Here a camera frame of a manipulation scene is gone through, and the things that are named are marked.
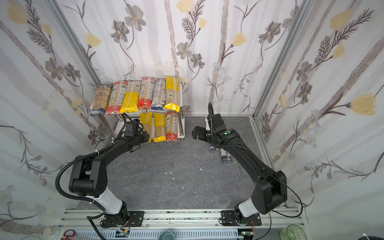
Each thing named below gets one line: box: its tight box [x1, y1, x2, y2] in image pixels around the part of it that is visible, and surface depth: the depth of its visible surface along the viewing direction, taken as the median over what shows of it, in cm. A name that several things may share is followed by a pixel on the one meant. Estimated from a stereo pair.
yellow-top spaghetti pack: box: [164, 76, 181, 113], surface depth 79 cm
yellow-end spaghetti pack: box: [119, 81, 142, 113], surface depth 79 cm
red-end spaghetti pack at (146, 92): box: [138, 77, 157, 110], surface depth 81 cm
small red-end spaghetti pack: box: [166, 110, 179, 142], surface depth 103 cm
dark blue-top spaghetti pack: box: [89, 83, 113, 116], surface depth 79 cm
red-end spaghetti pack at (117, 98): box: [106, 81, 128, 116], surface depth 78 cm
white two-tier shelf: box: [89, 82, 186, 142], surface depth 81 cm
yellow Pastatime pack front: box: [153, 112, 167, 143], surface depth 104 cm
